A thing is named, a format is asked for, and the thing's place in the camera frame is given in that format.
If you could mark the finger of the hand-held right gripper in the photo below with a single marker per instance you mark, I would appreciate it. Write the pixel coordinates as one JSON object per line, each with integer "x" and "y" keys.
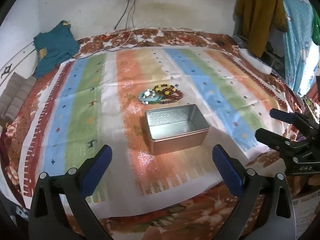
{"x": 268, "y": 136}
{"x": 281, "y": 115}

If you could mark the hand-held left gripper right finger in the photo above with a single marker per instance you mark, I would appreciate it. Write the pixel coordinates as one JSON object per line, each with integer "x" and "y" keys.
{"x": 227, "y": 170}

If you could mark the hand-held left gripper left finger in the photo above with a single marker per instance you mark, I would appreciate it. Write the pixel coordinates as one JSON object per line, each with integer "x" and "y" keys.
{"x": 98, "y": 170}

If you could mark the silver metal tin box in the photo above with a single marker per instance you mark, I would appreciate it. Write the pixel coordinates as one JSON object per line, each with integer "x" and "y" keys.
{"x": 175, "y": 127}

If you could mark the cardboard box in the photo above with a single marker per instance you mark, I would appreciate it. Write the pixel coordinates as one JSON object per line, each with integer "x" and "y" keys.
{"x": 306, "y": 215}

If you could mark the white rolled cloth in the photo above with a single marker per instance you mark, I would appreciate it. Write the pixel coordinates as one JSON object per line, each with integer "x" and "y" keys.
{"x": 255, "y": 61}

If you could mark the blue dotted cloth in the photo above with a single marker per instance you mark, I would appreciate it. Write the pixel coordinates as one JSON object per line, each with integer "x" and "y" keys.
{"x": 297, "y": 42}

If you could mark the green cloth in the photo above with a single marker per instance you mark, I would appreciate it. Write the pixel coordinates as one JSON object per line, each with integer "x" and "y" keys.
{"x": 316, "y": 27}

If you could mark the striped colourful blanket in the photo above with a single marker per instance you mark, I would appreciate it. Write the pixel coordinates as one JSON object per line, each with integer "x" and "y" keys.
{"x": 150, "y": 80}

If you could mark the mustard yellow garment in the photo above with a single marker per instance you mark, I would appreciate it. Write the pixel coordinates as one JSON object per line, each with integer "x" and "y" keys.
{"x": 260, "y": 12}

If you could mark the grey striped cushion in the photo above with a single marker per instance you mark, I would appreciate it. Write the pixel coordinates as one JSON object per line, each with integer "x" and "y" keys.
{"x": 15, "y": 92}

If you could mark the teal garment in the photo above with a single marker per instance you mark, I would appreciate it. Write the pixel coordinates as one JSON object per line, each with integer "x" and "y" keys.
{"x": 53, "y": 47}

